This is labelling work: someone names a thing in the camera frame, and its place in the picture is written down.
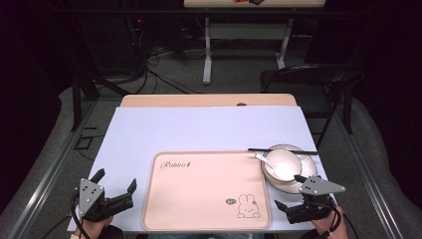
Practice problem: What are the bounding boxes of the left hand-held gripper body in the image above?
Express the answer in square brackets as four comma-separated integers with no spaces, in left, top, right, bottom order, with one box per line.
[78,178,134,223]

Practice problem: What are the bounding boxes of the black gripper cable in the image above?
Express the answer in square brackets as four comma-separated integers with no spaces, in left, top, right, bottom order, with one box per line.
[322,197,360,239]
[70,189,93,239]

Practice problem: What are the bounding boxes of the person's right hand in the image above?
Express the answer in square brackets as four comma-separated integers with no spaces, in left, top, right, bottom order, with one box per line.
[312,205,348,239]

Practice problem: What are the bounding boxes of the black folding chair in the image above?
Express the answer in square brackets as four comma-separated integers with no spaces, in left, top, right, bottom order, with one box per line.
[259,64,365,149]

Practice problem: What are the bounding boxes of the black metal stand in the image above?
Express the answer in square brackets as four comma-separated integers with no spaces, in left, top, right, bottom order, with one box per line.
[70,70,131,132]

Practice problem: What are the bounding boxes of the person's left hand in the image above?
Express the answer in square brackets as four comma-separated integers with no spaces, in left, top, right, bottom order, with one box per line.
[74,215,114,239]

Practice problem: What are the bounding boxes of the white frame wooden table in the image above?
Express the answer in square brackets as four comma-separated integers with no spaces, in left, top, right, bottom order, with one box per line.
[182,0,326,86]

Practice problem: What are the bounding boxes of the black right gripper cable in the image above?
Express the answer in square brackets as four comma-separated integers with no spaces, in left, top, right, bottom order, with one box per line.
[322,197,360,239]

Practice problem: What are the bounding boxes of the white plate with dark rim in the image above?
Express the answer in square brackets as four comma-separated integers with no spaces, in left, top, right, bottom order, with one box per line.
[260,143,318,195]

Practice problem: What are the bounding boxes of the light blue table mat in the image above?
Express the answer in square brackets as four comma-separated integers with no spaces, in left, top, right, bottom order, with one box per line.
[67,106,328,233]

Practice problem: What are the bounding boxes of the white ceramic spoon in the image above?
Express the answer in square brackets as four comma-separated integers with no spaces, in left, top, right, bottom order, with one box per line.
[254,151,277,172]

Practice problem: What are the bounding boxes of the white bowl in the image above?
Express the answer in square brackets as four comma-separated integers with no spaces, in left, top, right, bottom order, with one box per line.
[263,148,304,183]

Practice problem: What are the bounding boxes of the pink rabbit print placemat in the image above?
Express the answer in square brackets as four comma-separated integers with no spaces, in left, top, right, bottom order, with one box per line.
[141,150,273,232]

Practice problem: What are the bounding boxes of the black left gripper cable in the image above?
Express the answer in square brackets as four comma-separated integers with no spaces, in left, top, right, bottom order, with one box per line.
[70,189,93,239]

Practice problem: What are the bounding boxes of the black chopsticks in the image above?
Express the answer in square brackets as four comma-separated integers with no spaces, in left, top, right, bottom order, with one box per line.
[247,147,319,156]

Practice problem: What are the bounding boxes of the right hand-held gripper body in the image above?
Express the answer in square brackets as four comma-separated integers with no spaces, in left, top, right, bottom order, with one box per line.
[286,175,346,224]

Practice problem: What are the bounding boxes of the bundle of floor cables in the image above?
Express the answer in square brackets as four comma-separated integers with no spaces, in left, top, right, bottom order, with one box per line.
[123,16,200,96]

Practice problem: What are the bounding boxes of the metal floor rail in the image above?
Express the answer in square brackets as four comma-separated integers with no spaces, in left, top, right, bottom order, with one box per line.
[332,106,406,239]
[8,99,99,239]

